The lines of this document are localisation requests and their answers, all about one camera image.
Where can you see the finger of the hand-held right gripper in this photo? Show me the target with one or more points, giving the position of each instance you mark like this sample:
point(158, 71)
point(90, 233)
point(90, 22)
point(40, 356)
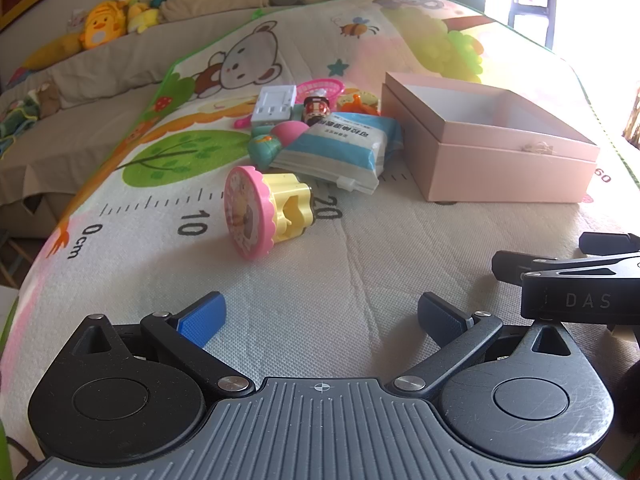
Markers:
point(515, 262)
point(610, 244)

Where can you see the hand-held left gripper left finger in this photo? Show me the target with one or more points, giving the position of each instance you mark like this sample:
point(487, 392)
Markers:
point(202, 322)

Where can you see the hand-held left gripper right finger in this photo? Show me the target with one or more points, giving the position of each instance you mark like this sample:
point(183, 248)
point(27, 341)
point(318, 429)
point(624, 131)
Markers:
point(440, 317)

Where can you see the pink cardboard box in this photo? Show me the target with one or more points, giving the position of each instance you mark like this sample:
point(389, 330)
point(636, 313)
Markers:
point(500, 175)

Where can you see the pink and yellow toy clock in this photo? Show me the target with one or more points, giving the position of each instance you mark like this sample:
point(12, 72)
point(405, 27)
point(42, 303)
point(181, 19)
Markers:
point(250, 210)

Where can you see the teal plastic toy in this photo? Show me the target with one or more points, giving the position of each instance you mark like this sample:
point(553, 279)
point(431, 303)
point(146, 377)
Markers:
point(265, 149)

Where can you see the blue and white tissue packet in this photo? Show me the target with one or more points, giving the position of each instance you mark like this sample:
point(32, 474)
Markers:
point(340, 145)

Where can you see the orange plastic toy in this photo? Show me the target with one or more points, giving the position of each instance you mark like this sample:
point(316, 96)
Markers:
point(356, 101)

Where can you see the white USB hub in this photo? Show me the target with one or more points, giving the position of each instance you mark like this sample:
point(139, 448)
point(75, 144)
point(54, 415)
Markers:
point(272, 105)

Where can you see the pink plastic toy net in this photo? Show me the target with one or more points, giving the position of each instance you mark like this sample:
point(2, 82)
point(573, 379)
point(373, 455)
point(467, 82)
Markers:
point(330, 87)

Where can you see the printed cartoon play mat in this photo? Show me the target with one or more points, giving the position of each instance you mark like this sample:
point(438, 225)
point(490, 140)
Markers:
point(400, 240)

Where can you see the dark chair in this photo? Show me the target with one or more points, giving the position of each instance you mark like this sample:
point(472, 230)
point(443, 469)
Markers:
point(550, 10)

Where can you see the beige covered sofa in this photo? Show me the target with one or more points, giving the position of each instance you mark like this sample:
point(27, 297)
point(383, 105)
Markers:
point(100, 75)

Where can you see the green patterned cloth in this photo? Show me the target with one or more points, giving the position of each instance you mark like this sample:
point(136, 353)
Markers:
point(17, 117)

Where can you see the long yellow plush pillow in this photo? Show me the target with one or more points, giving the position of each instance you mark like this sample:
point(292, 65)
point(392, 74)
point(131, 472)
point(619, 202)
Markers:
point(50, 52)

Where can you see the small yellow plush toy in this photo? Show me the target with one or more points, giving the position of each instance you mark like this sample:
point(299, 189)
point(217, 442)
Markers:
point(140, 17)

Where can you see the yellow duck plush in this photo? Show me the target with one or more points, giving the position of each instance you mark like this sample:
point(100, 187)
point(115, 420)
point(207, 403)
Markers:
point(102, 25)

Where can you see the small white plush toy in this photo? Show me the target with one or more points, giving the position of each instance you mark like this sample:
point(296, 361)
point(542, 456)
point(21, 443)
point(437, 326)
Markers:
point(76, 21)

